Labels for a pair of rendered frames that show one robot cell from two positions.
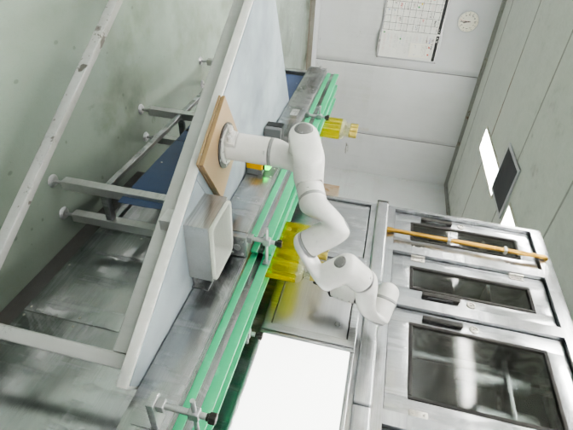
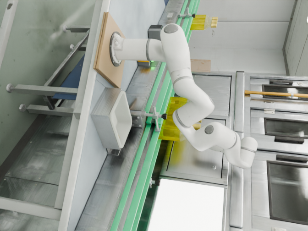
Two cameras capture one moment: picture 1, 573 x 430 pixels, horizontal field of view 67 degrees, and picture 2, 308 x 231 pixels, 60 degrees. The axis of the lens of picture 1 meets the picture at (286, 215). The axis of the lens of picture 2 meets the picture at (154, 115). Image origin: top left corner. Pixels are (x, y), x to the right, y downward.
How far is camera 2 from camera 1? 0.26 m
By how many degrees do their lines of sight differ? 9
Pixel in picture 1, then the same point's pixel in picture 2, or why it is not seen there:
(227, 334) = (133, 187)
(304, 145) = (172, 42)
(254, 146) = (136, 47)
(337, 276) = (207, 140)
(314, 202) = (184, 86)
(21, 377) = (6, 222)
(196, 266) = (106, 140)
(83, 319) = (41, 179)
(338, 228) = (205, 105)
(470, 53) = not seen: outside the picture
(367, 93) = not seen: outside the picture
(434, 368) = (288, 194)
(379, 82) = not seen: outside the picture
